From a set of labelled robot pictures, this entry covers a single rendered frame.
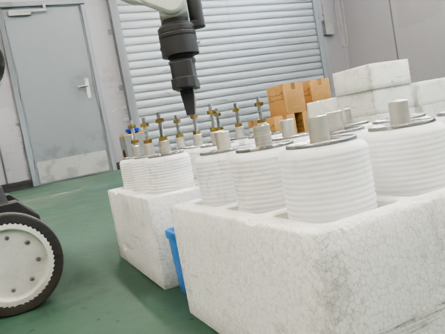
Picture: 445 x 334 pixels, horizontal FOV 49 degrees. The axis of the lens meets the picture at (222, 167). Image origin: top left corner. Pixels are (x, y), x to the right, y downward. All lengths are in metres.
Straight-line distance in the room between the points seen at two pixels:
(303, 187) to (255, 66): 6.63
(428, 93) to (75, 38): 4.13
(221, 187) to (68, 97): 5.56
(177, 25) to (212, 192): 0.54
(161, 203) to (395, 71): 3.03
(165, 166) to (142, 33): 5.60
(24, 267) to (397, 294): 0.75
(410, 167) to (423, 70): 6.65
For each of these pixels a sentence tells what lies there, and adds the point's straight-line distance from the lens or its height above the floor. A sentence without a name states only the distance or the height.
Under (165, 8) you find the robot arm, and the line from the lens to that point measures 1.15.
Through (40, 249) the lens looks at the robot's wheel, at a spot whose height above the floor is 0.11.
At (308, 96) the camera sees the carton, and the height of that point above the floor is 0.44.
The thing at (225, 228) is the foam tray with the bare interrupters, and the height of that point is 0.16.
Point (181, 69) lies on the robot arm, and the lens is 1.14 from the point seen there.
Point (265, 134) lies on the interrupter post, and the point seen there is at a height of 0.27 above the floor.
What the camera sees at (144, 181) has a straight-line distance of 1.10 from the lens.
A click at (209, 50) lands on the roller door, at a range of 6.82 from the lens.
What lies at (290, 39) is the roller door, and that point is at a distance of 7.53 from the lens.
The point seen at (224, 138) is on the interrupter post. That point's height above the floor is 0.27.
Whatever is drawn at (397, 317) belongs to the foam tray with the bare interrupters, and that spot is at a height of 0.08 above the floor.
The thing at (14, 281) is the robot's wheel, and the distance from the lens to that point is 1.06.
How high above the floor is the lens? 0.29
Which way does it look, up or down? 5 degrees down
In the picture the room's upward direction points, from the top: 10 degrees counter-clockwise
